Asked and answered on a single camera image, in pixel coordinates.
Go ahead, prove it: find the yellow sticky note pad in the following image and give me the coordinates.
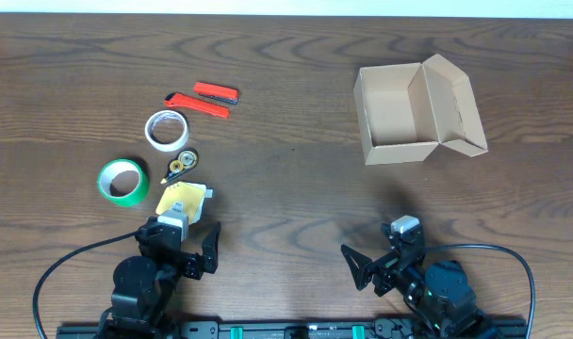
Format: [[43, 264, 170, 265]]
[[156, 182, 214, 224]]

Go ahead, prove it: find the green tape roll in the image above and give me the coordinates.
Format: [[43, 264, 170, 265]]
[[97, 158, 150, 207]]

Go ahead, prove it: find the white tape roll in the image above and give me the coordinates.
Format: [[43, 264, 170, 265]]
[[144, 110, 189, 153]]

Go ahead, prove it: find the cardboard box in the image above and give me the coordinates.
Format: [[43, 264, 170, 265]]
[[353, 54, 488, 166]]

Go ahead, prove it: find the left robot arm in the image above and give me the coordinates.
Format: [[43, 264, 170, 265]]
[[96, 217, 221, 339]]

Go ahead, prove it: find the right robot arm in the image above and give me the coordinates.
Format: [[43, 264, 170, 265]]
[[340, 216, 504, 338]]

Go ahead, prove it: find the black yellow correction tape dispenser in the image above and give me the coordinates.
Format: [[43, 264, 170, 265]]
[[160, 148, 199, 185]]

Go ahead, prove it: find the orange utility knife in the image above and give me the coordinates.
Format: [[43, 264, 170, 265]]
[[164, 92, 230, 119]]

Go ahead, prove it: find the black mounting rail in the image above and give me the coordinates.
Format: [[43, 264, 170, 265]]
[[55, 317, 529, 339]]

